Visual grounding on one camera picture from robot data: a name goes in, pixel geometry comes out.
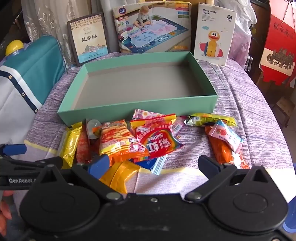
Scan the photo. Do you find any yellow wafer bar packet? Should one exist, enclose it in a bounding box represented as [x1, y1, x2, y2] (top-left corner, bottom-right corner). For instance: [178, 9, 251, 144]
[57, 122, 83, 169]

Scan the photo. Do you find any golden yellow pastry packet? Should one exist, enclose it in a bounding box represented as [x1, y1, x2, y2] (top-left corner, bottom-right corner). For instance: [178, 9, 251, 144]
[99, 161, 140, 194]

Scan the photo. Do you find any teal and white bag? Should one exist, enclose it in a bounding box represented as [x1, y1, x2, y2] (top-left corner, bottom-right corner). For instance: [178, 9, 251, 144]
[1, 36, 66, 144]

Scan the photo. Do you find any white lace curtain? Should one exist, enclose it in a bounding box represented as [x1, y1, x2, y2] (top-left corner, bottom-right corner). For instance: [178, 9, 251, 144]
[21, 0, 91, 67]

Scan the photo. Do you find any orange foil snack packet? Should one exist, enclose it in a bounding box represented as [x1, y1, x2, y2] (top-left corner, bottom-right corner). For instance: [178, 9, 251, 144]
[205, 126, 250, 169]

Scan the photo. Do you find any orange fries snack bag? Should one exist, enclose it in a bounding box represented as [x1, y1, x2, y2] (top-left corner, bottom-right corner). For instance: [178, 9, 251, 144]
[95, 120, 149, 166]

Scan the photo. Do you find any blue cracker packet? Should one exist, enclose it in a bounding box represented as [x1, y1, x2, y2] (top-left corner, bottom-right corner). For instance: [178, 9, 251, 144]
[131, 155, 167, 175]

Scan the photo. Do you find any mint green cardboard tray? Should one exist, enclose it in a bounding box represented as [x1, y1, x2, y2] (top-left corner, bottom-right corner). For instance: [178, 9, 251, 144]
[58, 52, 218, 126]

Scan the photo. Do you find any white roly-poly duck box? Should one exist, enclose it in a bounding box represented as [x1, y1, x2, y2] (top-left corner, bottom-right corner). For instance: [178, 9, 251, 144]
[194, 3, 237, 66]

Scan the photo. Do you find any pink patterned snack packet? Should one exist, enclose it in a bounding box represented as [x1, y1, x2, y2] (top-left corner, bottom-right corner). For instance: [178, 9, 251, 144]
[132, 109, 164, 120]

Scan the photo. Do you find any orange-red narrow snack packet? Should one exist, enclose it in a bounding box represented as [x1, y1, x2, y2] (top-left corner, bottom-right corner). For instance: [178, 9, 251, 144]
[76, 123, 91, 164]

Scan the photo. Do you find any red Skittles bag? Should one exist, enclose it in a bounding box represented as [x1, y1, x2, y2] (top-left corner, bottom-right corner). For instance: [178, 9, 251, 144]
[130, 114, 183, 162]

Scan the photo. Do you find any brown pineapple cake box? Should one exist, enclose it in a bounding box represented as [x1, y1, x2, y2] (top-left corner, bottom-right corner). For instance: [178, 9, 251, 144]
[67, 12, 109, 66]

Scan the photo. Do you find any green-yellow snack bar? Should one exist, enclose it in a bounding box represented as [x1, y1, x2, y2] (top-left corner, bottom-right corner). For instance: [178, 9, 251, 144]
[184, 113, 238, 127]

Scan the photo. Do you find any person's left hand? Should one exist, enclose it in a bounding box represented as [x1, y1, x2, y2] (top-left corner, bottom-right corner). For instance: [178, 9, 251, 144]
[0, 190, 13, 236]

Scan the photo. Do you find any red gift bag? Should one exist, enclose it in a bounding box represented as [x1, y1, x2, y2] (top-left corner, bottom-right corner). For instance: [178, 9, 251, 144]
[260, 1, 295, 85]

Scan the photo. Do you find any pink peach candy packet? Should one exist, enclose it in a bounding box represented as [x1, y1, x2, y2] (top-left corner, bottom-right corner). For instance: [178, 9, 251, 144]
[209, 120, 243, 153]

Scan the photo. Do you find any pink sparkly snack packet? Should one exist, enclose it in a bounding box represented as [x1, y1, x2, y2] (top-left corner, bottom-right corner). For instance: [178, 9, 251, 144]
[171, 115, 188, 137]

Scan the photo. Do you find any yellow ball toy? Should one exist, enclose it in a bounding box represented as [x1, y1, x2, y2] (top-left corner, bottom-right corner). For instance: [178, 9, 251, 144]
[6, 40, 24, 56]

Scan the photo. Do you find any clear jelly cup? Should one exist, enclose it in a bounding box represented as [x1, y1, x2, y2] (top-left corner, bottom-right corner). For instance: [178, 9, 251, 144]
[86, 119, 101, 140]

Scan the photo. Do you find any water doodle mat box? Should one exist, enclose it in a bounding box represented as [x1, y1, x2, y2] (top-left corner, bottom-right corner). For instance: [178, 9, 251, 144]
[112, 1, 192, 53]

